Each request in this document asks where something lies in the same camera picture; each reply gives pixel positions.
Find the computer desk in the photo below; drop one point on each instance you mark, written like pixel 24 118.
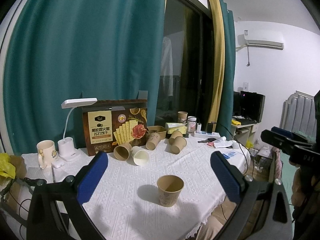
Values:
pixel 243 130

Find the clear jar with white lid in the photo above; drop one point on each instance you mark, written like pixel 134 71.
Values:
pixel 192 124

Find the patterned brown paper cup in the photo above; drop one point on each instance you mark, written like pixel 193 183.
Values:
pixel 153 140

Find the crumpled white paper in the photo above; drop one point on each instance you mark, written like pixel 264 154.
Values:
pixel 223 143

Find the yellow cloth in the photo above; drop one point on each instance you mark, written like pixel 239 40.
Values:
pixel 236 122

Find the yellow curtain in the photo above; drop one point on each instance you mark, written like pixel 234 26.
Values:
pixel 217 55

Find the white plug adapter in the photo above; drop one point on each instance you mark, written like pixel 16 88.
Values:
pixel 198 127

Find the person's right hand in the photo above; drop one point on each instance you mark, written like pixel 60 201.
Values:
pixel 297 185

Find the blue card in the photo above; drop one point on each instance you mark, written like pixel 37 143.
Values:
pixel 230 155

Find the cardboard box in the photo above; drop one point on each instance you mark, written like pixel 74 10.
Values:
pixel 18 166

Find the white desk lamp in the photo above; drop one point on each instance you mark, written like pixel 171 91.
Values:
pixel 68 140

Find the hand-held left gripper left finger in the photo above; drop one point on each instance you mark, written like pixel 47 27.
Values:
pixel 92 178

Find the tissue box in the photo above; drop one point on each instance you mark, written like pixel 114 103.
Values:
pixel 175 127

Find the white power strip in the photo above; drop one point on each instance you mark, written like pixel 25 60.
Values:
pixel 207 134

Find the white air conditioner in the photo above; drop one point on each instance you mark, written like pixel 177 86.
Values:
pixel 263 40

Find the brown cracker box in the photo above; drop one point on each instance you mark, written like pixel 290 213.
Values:
pixel 115 127

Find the small white charger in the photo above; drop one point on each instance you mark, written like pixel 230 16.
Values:
pixel 57 164

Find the yellow plastic bag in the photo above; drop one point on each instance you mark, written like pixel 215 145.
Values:
pixel 6 166

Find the brown paper tray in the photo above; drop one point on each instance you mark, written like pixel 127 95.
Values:
pixel 156 130

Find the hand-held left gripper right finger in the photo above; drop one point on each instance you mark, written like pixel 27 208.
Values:
pixel 226 177

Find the bunch of keys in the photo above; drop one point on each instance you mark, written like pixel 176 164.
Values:
pixel 208 140

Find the white ceramic mug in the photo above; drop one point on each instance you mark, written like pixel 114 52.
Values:
pixel 45 152

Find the white wall socket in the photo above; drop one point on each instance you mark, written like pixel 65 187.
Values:
pixel 246 85

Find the narrow teal curtain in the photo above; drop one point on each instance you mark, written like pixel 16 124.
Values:
pixel 228 62

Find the white paper cup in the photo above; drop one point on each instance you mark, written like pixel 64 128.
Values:
pixel 140 156

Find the glass sliding door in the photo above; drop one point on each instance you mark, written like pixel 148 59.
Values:
pixel 185 62

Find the wide teal curtain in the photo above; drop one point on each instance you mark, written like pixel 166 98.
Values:
pixel 82 62

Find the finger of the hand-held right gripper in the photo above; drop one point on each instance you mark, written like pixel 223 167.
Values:
pixel 280 142
pixel 282 131

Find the grey folded rack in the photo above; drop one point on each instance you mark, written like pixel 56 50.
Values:
pixel 298 116

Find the white tablecloth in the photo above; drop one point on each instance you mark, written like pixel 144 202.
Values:
pixel 130 187

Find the black computer monitor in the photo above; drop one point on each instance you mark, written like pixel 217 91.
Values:
pixel 252 105

